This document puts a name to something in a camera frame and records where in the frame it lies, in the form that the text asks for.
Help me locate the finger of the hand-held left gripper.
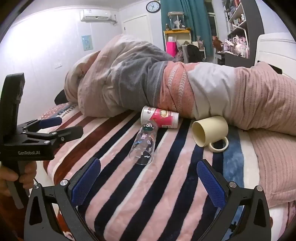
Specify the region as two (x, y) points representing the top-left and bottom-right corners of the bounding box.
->
(16, 116), (63, 135)
(22, 126), (84, 149)

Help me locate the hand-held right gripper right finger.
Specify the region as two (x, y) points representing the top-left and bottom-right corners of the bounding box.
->
(196, 159), (272, 241)

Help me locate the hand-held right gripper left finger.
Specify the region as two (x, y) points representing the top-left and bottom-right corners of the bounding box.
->
(24, 157), (102, 241)

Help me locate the clear printed glass cup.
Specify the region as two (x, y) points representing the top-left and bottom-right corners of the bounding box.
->
(129, 123), (159, 165)

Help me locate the red paper cup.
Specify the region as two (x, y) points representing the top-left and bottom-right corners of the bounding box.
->
(141, 105), (180, 129)

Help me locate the person's left hand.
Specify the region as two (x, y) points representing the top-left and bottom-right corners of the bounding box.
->
(0, 161), (38, 197)

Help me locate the dark cloth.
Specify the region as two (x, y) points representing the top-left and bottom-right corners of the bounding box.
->
(54, 89), (67, 105)

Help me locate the cream ceramic mug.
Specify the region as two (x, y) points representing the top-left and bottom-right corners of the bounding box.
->
(191, 115), (230, 153)

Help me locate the striped fleece blanket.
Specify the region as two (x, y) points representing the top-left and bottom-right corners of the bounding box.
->
(37, 102), (263, 241)

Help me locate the pink grey patchwork duvet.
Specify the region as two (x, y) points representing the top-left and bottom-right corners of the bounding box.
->
(65, 34), (240, 120)

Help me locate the pink ribbed blanket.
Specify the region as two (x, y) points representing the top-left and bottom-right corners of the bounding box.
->
(228, 61), (296, 209)

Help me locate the white air conditioner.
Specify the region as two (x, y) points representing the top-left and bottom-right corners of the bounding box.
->
(80, 9), (112, 23)

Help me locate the white door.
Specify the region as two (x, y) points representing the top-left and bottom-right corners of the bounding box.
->
(122, 15), (149, 39)

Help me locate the black chair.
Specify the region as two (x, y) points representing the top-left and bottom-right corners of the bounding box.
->
(186, 44), (204, 63)

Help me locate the pink gift bag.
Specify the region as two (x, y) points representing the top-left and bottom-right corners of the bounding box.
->
(166, 41), (178, 57)

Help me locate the brown plush toy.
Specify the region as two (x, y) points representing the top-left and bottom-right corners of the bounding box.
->
(212, 36), (224, 52)

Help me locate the yellow shelf unit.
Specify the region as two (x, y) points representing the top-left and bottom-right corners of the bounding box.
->
(163, 29), (192, 53)

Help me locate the white headboard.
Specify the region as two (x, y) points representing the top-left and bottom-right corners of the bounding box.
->
(254, 32), (296, 80)

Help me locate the clear display case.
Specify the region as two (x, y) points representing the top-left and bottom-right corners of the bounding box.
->
(168, 11), (186, 30)

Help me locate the dark tall bookshelf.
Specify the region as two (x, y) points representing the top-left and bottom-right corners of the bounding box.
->
(225, 0), (265, 67)

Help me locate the teal curtain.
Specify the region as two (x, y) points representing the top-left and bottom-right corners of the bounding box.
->
(161, 0), (210, 52)

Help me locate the blue wall poster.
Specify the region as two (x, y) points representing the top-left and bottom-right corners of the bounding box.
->
(81, 35), (93, 51)

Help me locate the round wall clock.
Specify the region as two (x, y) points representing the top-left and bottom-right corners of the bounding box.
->
(146, 1), (161, 13)

